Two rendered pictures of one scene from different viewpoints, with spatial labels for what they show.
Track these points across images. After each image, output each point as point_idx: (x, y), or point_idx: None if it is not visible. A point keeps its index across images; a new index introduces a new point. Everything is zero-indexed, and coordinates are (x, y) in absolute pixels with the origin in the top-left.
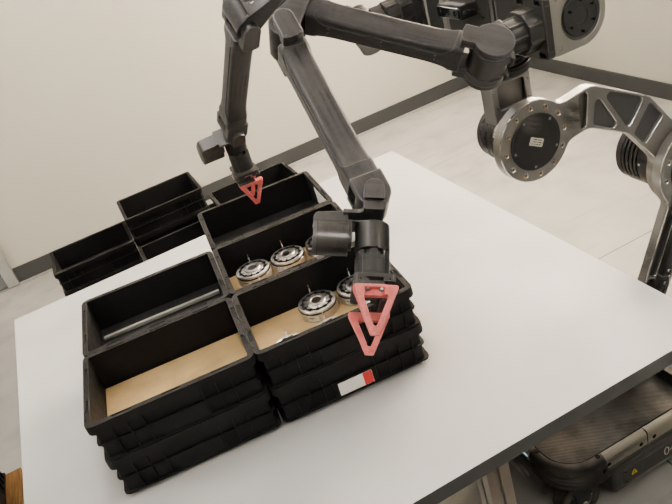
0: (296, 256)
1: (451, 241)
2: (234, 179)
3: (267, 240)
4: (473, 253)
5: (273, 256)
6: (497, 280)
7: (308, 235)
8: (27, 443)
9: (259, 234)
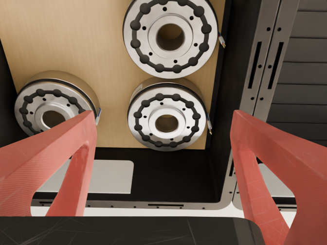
0: (136, 54)
1: (146, 210)
2: (213, 221)
3: (246, 14)
4: (102, 213)
5: (190, 0)
6: (33, 208)
7: (221, 106)
8: None
9: (258, 4)
